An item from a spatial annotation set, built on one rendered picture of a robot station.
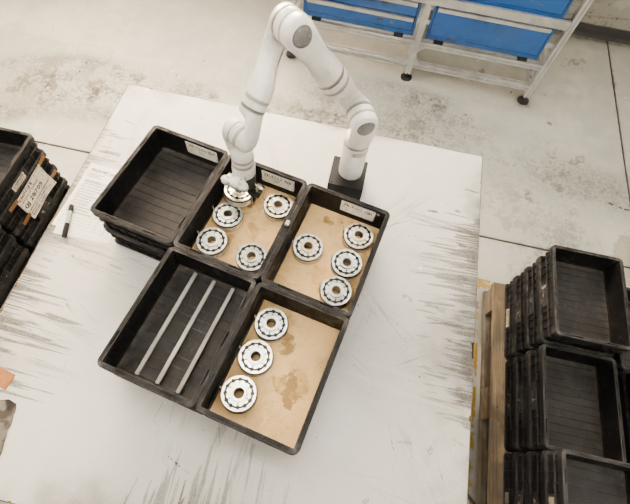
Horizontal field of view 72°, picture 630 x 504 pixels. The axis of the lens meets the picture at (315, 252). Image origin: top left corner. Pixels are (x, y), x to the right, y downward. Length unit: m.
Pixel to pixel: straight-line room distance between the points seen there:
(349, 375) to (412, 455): 0.30
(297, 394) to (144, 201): 0.85
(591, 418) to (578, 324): 0.37
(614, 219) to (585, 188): 0.25
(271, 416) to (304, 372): 0.16
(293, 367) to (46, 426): 0.77
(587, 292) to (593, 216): 1.01
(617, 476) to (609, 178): 1.94
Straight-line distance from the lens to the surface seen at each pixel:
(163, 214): 1.60
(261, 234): 1.50
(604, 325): 2.17
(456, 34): 3.15
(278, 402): 1.33
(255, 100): 1.22
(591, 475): 1.98
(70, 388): 1.62
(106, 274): 1.70
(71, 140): 3.10
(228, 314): 1.40
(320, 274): 1.44
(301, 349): 1.36
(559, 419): 2.08
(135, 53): 3.52
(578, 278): 2.20
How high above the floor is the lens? 2.15
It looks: 64 degrees down
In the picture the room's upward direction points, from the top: 8 degrees clockwise
